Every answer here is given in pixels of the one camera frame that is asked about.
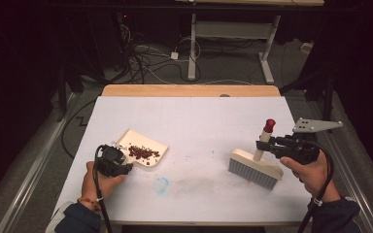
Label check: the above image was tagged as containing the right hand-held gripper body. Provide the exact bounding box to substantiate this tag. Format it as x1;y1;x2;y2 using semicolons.
269;117;344;166

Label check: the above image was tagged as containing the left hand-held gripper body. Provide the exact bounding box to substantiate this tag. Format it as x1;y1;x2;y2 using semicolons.
93;144;127;178

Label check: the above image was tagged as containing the cream plastic dustpan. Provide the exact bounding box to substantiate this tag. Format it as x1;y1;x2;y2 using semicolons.
115;128;170;169

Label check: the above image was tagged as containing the pile of red beans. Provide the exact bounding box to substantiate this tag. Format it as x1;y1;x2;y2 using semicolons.
127;145;161;167

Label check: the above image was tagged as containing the cream brush with red cap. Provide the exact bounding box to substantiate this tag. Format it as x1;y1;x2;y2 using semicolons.
227;117;285;192

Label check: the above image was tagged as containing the person's left hand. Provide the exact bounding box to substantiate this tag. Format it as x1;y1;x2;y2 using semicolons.
81;160;126;212

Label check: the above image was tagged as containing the person's right hand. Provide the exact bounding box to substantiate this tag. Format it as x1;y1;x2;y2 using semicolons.
279;150;342;203

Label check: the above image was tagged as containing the black stand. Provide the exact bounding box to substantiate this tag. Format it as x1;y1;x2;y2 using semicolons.
280;69;337;123
55;62;85;123

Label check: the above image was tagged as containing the white table cover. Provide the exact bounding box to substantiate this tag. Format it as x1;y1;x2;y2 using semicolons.
51;95;312;224

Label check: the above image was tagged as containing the dark device with red light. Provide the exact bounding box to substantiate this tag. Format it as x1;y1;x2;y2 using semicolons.
115;11;134;52

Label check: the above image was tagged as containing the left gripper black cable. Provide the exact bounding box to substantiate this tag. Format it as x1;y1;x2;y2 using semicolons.
91;144;114;233

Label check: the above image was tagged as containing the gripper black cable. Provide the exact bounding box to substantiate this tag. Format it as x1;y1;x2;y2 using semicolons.
297;141;335;233
91;144;114;233

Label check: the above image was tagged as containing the beaded bracelet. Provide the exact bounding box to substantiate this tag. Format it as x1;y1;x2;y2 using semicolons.
77;196;103;212

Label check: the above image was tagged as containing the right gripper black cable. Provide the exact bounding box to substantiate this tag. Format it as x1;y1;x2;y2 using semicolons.
297;141;335;233

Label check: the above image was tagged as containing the black floor cable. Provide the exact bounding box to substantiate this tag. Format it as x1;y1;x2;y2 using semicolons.
60;98;99;160

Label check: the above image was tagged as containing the aluminium rail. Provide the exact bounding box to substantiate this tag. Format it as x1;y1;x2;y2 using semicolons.
323;129;373;233
0;91;79;233

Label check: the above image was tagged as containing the tangle of floor cables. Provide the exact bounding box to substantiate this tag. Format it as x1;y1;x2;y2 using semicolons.
119;22;208;85

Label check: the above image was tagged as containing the white desk frame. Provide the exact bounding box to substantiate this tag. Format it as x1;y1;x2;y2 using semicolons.
187;0;324;85

